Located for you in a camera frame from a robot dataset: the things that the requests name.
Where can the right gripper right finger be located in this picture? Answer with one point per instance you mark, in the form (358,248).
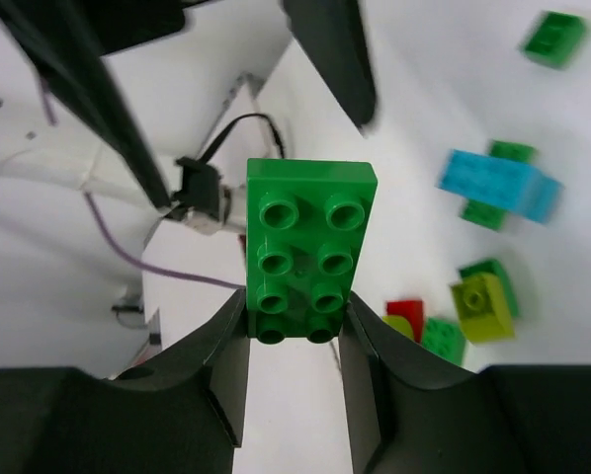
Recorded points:
(410,411)

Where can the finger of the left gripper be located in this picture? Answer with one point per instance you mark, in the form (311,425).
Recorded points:
(332,35)

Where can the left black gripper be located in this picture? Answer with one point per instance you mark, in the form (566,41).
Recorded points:
(66,40)

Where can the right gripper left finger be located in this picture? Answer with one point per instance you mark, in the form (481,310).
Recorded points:
(181,411)

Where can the green lego plate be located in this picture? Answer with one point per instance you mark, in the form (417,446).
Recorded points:
(306,225)

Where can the small dark green lego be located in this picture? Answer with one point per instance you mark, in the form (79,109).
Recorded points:
(554,39)

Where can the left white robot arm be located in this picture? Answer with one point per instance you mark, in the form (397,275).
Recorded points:
(202,200)

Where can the green and lime curved legos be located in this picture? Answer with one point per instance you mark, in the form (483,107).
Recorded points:
(485,302)

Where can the lime green red lego stack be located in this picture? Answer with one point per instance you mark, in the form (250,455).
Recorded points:
(442,337)

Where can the blue and green lego stack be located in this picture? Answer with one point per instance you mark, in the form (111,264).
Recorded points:
(502,181)

